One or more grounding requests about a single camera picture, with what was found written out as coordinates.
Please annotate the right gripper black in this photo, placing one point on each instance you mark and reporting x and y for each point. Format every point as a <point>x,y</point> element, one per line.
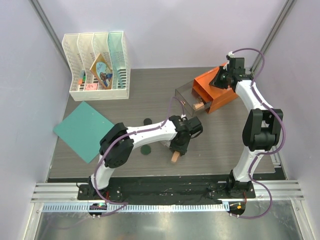
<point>217,80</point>

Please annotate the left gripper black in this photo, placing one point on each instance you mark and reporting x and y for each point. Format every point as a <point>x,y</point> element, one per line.
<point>182,149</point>

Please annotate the round BB cream bottle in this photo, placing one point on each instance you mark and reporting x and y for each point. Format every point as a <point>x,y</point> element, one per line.
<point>199,106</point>

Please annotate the clear drawer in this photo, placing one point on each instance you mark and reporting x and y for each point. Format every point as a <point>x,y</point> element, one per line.
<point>188,96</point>

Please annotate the clear tube bottle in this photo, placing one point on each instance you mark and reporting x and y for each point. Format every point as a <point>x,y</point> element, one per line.
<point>166,143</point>

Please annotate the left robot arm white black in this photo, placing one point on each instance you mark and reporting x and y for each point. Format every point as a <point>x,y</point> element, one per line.
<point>117,145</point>

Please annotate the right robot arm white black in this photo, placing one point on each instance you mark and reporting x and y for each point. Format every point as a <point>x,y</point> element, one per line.
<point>262,128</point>

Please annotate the orange drawer box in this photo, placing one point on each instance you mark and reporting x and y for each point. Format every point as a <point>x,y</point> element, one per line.
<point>219,97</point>

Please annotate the black round cap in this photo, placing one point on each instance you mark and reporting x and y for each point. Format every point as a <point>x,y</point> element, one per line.
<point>147,121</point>

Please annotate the dark green round lid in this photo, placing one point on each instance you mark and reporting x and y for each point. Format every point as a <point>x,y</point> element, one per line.
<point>145,150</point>

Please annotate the teal cutting mat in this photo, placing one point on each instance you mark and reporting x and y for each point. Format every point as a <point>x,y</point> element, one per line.
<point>82,131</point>

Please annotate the illustrated book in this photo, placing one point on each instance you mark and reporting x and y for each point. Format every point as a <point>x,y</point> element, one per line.
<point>102,72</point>

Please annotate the pink sticky note pad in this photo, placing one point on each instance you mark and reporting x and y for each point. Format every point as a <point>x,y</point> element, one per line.
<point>91,87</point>

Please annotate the white mesh file organizer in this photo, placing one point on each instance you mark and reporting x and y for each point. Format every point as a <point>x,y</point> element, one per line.
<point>81,50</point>

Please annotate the teal folder in organizer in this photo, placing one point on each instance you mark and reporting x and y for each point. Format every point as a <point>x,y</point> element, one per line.
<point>117,58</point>

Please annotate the orange green markers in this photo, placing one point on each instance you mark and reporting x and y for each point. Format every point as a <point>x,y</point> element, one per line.
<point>82,77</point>

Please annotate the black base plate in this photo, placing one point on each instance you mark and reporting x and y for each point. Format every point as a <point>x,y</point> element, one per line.
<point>142,188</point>

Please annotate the aluminium rail frame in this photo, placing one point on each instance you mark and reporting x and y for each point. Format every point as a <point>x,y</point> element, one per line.
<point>168,208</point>

